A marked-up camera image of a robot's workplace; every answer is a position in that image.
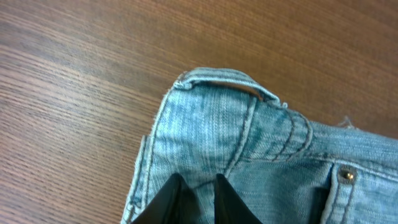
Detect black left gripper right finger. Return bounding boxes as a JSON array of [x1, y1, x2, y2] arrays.
[[214, 174, 262, 224]]

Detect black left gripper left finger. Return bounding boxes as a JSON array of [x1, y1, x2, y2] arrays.
[[131, 173, 199, 224]]

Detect light blue denim shorts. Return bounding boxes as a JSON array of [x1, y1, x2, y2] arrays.
[[121, 68, 397, 223]]

